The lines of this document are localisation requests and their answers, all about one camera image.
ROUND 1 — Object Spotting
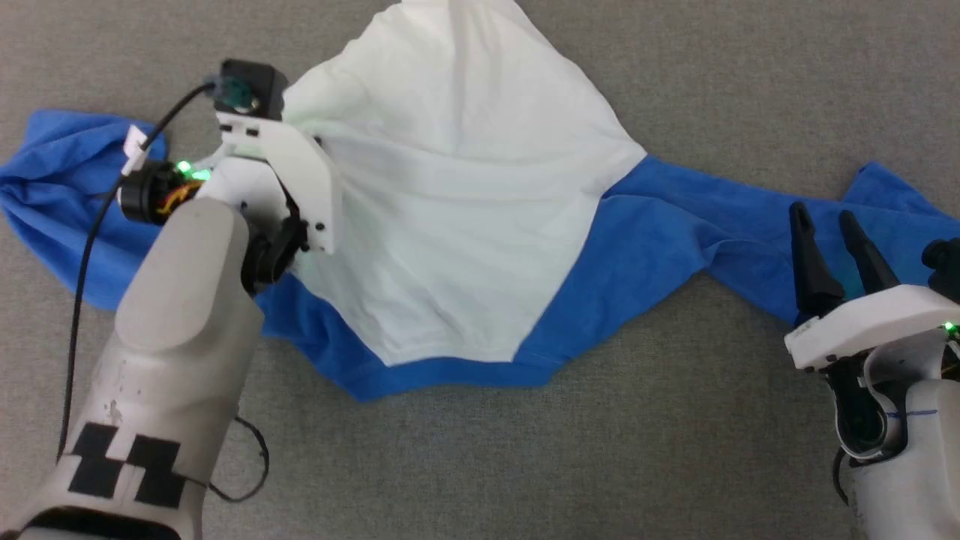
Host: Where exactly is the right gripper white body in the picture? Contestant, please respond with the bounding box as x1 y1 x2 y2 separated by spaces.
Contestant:
784 284 960 373

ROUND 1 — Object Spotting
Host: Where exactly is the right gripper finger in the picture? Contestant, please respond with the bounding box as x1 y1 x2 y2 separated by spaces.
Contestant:
787 202 845 320
837 210 902 298

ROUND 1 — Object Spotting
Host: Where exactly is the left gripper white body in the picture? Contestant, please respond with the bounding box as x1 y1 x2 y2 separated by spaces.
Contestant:
196 112 345 255

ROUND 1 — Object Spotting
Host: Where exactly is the blue and white garment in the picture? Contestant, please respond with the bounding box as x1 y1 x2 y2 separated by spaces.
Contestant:
0 0 960 403

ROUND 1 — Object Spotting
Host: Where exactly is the white cable tag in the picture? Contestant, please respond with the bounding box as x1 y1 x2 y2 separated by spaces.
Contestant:
122 125 152 176

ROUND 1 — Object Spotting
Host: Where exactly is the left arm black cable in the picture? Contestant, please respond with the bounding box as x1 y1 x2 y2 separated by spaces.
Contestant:
55 75 270 503

